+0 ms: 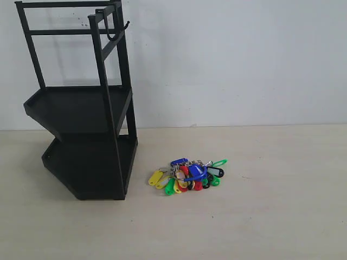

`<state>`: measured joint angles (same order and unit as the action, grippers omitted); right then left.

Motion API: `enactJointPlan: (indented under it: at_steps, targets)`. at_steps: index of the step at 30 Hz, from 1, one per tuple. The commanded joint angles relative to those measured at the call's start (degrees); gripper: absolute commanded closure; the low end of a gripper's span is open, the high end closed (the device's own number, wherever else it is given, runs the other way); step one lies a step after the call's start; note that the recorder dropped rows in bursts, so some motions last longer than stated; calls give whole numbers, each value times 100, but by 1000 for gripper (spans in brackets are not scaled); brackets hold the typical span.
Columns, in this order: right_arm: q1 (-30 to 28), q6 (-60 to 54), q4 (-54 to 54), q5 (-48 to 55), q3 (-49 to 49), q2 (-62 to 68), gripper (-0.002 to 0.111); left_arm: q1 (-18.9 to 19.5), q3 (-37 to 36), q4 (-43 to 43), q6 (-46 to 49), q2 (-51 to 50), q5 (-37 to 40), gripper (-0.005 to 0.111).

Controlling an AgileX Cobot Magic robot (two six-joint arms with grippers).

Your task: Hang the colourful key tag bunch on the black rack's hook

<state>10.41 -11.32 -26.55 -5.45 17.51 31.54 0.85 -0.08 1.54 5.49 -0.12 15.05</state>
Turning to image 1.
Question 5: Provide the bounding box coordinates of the bunch of colourful key tags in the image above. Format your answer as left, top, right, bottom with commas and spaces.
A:
147, 158, 228, 196

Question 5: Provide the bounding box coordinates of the black two-tier metal rack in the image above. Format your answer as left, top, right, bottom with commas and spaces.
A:
15, 1, 138, 200

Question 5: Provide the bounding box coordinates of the black metal S-hook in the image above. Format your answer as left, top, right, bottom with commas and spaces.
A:
102, 10, 130, 42

